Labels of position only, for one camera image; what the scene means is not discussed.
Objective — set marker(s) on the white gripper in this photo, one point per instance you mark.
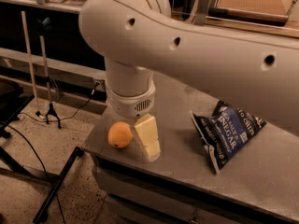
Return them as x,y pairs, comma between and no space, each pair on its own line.
130,104

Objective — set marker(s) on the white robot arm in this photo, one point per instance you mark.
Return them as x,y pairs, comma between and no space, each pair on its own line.
256,72

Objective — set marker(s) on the orange fruit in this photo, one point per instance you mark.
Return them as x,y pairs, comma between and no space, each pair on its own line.
120,135

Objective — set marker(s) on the grey table drawer unit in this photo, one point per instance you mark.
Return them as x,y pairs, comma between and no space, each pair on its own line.
136,197

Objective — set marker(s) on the blue potato chips bag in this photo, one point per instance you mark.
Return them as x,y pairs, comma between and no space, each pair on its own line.
225,132

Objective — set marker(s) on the black tripod stand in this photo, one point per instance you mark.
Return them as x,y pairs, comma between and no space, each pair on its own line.
45,26

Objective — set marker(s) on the white wooden stick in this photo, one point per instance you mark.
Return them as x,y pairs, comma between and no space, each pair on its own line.
29,58

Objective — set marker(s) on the brown pegboard panel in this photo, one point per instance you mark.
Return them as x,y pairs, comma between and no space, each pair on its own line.
272,7

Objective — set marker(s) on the metal window rail shelf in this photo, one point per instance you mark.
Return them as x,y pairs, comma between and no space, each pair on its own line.
243,20

